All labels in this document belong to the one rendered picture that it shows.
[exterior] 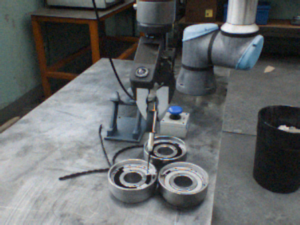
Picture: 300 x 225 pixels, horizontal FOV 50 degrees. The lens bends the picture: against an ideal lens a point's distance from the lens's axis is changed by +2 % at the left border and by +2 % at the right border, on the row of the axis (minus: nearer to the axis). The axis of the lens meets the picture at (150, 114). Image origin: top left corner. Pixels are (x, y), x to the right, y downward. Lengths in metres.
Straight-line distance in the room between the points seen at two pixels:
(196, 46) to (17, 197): 0.71
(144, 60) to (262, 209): 1.45
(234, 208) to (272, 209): 0.20
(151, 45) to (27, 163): 0.42
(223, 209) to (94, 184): 1.22
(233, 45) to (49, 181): 0.67
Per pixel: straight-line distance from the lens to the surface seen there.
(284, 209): 1.96
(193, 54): 1.11
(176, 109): 0.87
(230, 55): 1.06
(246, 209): 1.89
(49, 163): 0.82
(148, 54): 0.61
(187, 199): 0.65
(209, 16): 4.13
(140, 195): 0.66
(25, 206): 0.72
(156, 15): 0.61
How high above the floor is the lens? 1.26
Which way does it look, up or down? 28 degrees down
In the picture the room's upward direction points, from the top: straight up
